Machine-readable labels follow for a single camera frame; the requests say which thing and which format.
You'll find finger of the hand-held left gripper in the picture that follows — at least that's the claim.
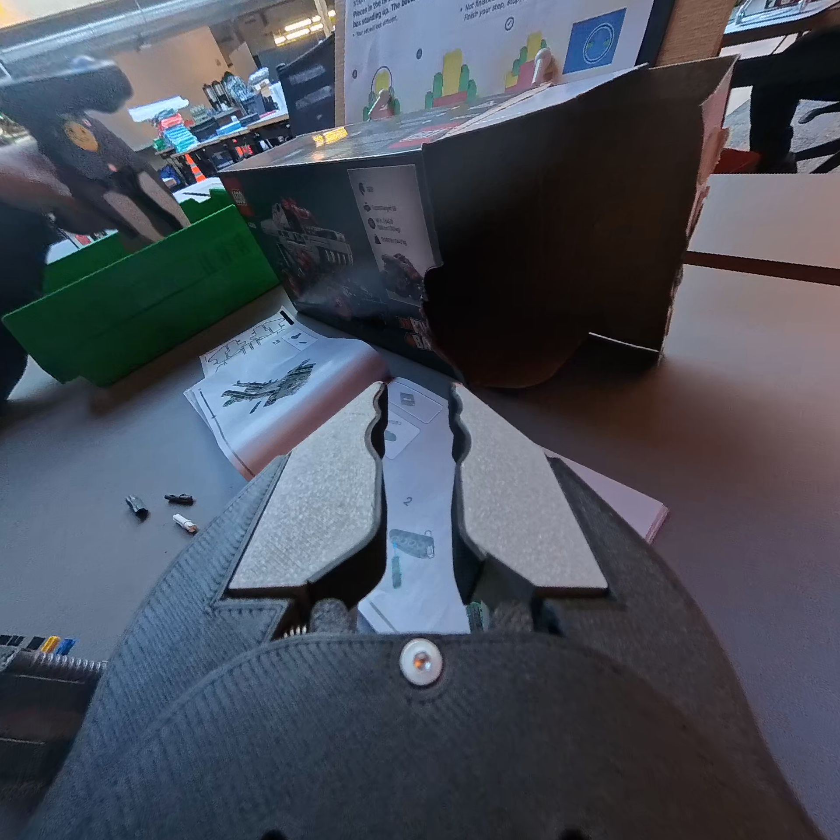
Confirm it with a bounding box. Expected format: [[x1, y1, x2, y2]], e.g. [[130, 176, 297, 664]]
[[92, 187, 163, 256], [131, 161, 193, 232]]

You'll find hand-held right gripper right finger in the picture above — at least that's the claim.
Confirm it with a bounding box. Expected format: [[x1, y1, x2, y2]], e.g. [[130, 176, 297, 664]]
[[449, 382, 610, 602]]

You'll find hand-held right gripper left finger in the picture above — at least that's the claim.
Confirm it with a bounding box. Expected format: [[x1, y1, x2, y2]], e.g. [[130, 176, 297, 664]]
[[226, 381, 389, 603]]

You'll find green plastic bin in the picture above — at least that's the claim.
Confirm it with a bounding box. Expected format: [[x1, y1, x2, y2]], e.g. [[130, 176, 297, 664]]
[[2, 187, 282, 388]]

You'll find person's left forearm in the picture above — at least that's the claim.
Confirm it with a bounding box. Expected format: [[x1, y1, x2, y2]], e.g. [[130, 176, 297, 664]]
[[0, 200, 56, 403]]

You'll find lego instruction booklet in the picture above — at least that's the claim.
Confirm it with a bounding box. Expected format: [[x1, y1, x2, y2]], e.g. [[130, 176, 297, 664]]
[[184, 307, 670, 635]]

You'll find black lego box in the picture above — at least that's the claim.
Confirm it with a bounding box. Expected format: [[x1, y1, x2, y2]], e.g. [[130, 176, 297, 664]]
[[220, 56, 740, 390]]

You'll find partly built lego model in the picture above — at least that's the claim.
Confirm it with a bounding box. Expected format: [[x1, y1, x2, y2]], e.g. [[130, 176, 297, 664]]
[[0, 633, 110, 799]]

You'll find person's left hand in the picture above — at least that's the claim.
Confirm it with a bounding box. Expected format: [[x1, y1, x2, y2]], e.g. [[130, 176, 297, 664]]
[[0, 153, 123, 236]]

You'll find stack of colourful packets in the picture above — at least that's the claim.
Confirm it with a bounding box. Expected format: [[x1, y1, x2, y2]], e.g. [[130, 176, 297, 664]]
[[154, 112, 199, 156]]

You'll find instruction poster board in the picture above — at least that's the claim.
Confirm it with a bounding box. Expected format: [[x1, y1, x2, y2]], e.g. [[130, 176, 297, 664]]
[[335, 0, 723, 127]]

